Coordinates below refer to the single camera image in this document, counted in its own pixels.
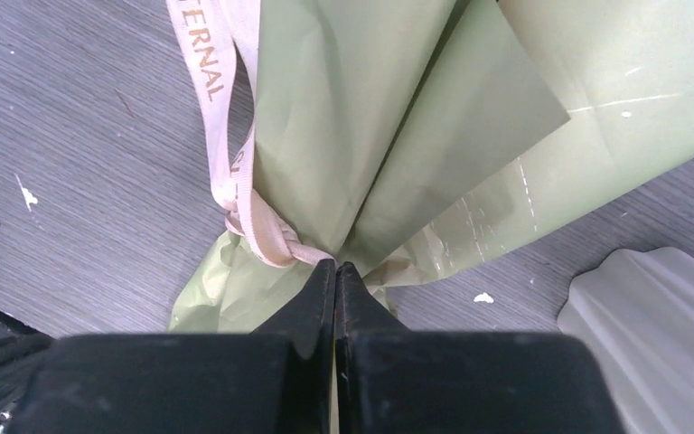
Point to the green wrapping paper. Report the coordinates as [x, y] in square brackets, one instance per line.
[418, 139]

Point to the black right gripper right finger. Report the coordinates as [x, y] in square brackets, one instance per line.
[391, 379]

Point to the white ribbed ceramic vase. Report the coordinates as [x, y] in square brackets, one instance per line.
[635, 312]

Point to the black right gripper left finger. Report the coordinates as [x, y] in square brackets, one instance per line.
[275, 379]

